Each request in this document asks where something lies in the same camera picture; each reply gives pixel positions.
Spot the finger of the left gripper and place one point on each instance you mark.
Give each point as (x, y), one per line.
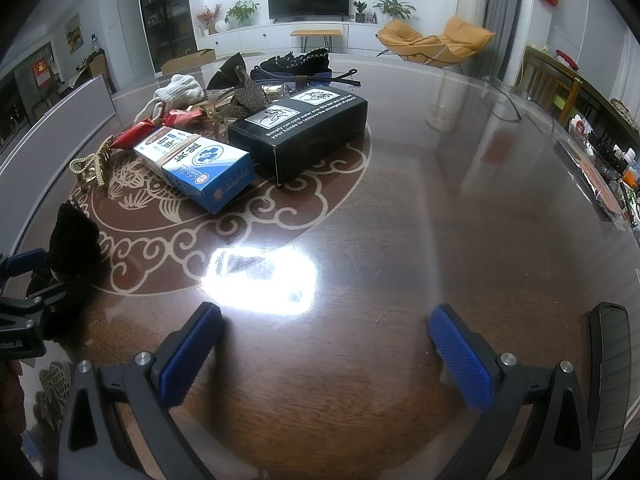
(25, 262)

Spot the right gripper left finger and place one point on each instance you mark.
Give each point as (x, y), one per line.
(94, 442)

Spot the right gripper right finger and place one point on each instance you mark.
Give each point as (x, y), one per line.
(555, 443)

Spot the black knitted glove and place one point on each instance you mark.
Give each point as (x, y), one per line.
(75, 260)

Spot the gold rhinestone hair claw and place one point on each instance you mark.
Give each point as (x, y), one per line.
(91, 171)

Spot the red snack wrapper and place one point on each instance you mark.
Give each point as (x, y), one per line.
(141, 130)

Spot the blue white medicine box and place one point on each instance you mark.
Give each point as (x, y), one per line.
(207, 171)

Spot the black printed cardboard box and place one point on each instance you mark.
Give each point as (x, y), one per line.
(290, 135)

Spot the grey sofa back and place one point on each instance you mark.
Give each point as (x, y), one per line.
(42, 154)

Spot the black tablet device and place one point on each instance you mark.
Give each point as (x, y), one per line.
(610, 379)

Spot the white knitted glove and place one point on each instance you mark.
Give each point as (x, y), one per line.
(181, 91)

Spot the cardboard box on floor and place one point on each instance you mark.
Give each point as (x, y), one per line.
(188, 62)

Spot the dark glass display cabinet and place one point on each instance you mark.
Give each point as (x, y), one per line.
(168, 29)

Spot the red flower vase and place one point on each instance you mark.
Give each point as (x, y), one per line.
(208, 18)

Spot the wooden dining chair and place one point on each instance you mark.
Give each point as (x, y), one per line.
(550, 84)

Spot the green potted plant left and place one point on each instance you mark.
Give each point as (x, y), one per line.
(241, 13)

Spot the green potted plant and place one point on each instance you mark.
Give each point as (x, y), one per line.
(241, 13)
(395, 9)

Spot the white tv cabinet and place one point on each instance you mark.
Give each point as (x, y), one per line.
(274, 39)

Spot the black studded fabric item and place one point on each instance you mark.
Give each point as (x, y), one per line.
(307, 69)

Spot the yellow lounge chair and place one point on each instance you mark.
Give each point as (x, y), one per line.
(459, 41)

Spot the wooden bench stool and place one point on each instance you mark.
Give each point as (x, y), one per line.
(327, 35)

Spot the grey curtain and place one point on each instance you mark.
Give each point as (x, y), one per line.
(500, 17)

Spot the small potted plant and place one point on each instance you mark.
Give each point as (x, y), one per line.
(360, 7)

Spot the green potted plant right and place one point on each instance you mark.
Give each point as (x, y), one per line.
(395, 9)

